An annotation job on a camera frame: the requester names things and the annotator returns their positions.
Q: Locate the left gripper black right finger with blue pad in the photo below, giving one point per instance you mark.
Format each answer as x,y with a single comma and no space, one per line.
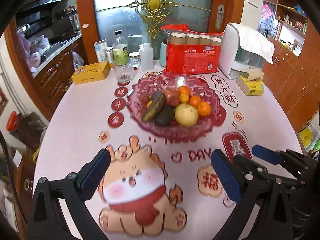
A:
274,219

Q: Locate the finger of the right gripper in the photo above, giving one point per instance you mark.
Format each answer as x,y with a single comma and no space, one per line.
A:
295,163
260,172

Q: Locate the orange mandarin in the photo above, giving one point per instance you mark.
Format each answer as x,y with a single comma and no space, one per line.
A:
204,109
195,101
184,98
184,90

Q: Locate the red apple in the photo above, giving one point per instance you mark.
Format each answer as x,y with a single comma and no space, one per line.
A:
172,97

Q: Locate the overripe brown banana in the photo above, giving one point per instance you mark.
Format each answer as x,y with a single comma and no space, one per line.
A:
158,101

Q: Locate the yellow tissue box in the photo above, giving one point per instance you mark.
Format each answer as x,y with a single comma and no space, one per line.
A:
252,84

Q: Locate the yellow pear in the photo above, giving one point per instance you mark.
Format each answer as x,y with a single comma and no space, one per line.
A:
186,115

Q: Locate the dark avocado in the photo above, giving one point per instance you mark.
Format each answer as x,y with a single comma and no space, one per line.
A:
165,116

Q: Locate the white water dispenser appliance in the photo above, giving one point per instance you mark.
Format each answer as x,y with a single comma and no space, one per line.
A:
234,61

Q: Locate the white cloth on appliance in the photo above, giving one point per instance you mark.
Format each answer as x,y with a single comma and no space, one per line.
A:
252,41

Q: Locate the wooden kitchen cabinet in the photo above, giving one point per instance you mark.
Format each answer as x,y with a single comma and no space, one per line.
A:
47,86

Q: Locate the red pack of cups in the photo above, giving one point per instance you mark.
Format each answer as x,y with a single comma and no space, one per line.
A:
190,52

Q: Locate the pink plastic fruit plate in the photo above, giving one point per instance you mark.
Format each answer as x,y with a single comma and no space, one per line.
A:
139,99

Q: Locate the teal ceramic canister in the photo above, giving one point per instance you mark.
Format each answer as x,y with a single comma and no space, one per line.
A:
163,53

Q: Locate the white squeeze bottle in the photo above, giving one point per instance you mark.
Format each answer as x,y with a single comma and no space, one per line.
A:
145,53

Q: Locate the yellow tin box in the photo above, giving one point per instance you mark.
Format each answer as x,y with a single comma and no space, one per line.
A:
90,73

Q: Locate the clear drinking glass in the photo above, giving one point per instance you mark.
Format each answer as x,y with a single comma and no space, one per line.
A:
123,70

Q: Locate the small glass jar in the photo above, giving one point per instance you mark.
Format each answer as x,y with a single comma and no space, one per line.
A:
135,59

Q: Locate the silver metal canister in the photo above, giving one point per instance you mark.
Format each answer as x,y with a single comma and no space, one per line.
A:
109,56

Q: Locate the clear bottle black cap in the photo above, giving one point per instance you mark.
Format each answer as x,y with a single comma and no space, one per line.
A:
120,49

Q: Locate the white blue carton box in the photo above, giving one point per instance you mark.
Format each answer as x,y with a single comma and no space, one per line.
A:
100,50

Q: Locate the gold ornament door decoration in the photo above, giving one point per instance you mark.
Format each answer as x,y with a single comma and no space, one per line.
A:
145,17

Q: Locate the wooden wall shelf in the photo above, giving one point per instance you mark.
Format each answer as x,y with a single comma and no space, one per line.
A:
292,24

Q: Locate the silver door handle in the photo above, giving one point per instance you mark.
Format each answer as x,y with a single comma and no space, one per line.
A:
219,16

